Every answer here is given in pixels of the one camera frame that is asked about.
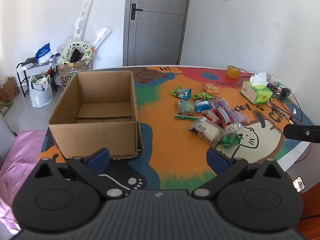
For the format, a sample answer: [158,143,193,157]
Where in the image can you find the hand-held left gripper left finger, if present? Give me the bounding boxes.
[32,148,131,200]

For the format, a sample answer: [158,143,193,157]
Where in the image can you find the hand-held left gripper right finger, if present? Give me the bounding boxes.
[191,148,285,200]

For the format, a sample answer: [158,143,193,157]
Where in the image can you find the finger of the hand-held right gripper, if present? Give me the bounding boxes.
[283,124,320,144]

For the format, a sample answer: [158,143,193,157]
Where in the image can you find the green candy packet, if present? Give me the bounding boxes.
[221,132,243,149]

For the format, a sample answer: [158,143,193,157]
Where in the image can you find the clear bread packet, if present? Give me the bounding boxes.
[189,116,224,147]

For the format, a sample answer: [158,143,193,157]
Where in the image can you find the clear snack packet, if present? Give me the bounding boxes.
[225,121,243,133]

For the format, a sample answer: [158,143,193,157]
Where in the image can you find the red snack packet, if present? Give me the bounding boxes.
[202,107,229,128]

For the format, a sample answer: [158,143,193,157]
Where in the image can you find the pink and white snack packet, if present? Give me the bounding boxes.
[237,111,250,125]

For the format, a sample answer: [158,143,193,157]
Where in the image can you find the thin green snack stick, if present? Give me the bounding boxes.
[174,114,198,121]

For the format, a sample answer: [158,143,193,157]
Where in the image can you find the cracker packet with blue band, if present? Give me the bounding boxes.
[174,99,195,117]

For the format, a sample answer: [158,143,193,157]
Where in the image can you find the orange snack packet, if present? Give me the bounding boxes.
[203,83,220,95]

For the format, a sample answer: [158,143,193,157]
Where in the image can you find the green and blue snack packet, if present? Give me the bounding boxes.
[171,86,192,99]

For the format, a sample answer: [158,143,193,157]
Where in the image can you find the smartphone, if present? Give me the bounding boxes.
[292,176,306,193]

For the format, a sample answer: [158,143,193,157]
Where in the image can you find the white power strip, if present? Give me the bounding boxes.
[270,76,293,91]

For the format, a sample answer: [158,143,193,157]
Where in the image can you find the green and white tissue box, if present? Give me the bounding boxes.
[240,72,273,105]

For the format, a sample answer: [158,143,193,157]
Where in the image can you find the pink blanket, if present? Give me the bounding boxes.
[0,129,50,233]

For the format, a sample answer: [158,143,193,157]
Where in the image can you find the white plastic bag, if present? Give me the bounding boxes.
[29,74,54,108]

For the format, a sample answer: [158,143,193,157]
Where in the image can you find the printed brown cardboard box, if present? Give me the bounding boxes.
[57,61,88,87]

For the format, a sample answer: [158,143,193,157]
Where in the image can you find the yellow tape roll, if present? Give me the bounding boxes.
[226,65,241,78]

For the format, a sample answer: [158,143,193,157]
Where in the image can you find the panda print toilet seat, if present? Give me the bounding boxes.
[57,39,92,65]

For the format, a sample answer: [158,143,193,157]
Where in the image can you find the green floor mat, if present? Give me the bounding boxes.
[0,101,14,117]

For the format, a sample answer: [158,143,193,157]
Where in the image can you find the plain brown cardboard box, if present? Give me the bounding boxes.
[0,76,20,103]

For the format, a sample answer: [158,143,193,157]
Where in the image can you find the black shoe rack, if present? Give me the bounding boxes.
[16,61,59,98]

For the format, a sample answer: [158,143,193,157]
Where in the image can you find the blue plastic bag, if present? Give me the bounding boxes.
[35,43,52,62]

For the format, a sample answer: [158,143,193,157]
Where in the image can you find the short white board with holes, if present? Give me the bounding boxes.
[92,27,111,52]

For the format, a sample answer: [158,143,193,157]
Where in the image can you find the grey door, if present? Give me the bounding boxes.
[123,0,193,67]

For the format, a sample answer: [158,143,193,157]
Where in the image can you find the long white board with holes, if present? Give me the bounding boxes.
[72,0,93,40]

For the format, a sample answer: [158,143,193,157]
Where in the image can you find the black cable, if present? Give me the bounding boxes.
[269,87,313,125]
[237,68,254,78]

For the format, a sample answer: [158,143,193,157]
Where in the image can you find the black door handle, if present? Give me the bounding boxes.
[130,3,143,20]

